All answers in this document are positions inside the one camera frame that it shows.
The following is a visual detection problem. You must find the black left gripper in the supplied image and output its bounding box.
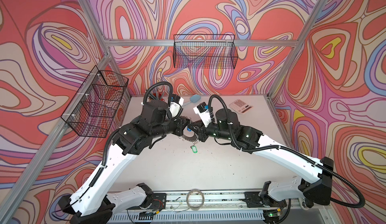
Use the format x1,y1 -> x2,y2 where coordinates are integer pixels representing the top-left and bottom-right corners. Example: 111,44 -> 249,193
150,115 -> 192,140

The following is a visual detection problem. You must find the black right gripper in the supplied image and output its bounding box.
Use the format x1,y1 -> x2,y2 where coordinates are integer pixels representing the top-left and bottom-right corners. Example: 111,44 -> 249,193
188,118 -> 234,142

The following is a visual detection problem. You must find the green tagged key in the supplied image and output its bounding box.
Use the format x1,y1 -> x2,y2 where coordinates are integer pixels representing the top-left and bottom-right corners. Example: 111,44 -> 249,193
191,145 -> 198,153

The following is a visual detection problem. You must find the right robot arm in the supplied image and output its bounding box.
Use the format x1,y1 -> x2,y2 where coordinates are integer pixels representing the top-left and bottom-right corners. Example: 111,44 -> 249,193
188,106 -> 333,206

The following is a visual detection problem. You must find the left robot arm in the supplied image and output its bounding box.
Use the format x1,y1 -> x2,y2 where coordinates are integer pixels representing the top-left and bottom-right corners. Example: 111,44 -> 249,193
58,95 -> 191,224

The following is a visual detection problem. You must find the light blue spatula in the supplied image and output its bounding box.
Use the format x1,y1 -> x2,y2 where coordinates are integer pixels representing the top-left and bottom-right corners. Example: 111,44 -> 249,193
183,94 -> 201,106

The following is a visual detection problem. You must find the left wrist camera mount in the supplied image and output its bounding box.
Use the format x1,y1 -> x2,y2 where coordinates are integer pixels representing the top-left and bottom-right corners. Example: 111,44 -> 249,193
169,94 -> 184,119

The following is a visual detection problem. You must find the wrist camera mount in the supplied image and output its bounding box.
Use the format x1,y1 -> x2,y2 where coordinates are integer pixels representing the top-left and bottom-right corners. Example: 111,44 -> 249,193
169,94 -> 184,119
193,102 -> 215,128

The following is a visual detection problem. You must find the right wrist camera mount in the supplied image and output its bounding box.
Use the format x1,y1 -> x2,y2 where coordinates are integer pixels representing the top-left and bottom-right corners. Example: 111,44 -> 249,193
193,102 -> 215,128

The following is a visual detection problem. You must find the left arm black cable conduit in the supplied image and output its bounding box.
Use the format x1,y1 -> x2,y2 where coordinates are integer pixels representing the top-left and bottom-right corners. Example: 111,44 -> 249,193
142,81 -> 174,104

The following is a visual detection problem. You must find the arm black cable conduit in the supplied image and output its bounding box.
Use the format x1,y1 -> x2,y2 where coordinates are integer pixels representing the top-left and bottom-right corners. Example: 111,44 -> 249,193
207,94 -> 365,209
142,81 -> 174,104

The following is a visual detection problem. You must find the black wire basket back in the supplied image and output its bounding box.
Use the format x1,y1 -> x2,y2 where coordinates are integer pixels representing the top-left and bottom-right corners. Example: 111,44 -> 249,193
173,33 -> 239,69

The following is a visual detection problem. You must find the black wire basket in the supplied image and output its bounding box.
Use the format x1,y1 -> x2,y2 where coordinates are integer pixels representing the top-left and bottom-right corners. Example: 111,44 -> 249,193
173,33 -> 239,69
61,67 -> 128,138

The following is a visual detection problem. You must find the coiled clear cable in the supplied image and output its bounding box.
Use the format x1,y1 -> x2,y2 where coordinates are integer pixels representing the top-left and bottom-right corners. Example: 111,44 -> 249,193
185,188 -> 206,212

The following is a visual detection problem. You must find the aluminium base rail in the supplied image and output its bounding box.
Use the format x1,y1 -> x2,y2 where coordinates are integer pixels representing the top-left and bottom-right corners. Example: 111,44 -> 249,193
109,189 -> 337,224

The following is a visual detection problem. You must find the black wire basket left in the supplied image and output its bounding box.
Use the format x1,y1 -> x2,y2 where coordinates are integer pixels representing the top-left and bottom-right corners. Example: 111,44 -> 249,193
61,67 -> 128,138

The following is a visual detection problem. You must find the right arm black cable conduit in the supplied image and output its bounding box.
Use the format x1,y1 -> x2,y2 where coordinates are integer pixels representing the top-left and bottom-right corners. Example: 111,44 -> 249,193
207,94 -> 365,209

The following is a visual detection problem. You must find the aluminium frame post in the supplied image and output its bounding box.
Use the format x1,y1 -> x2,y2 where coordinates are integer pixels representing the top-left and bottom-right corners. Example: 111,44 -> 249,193
70,0 -> 133,97

